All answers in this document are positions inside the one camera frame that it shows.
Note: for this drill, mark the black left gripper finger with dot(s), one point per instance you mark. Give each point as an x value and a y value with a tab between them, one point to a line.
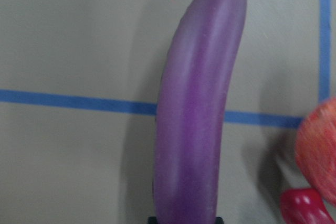
152	220

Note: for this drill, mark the purple eggplant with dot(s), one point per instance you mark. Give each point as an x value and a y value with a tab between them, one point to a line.
190	110

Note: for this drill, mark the red chili pepper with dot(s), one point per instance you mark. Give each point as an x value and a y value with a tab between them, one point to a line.
303	206

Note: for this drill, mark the red orange pomegranate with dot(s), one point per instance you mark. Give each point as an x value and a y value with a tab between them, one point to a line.
315	149

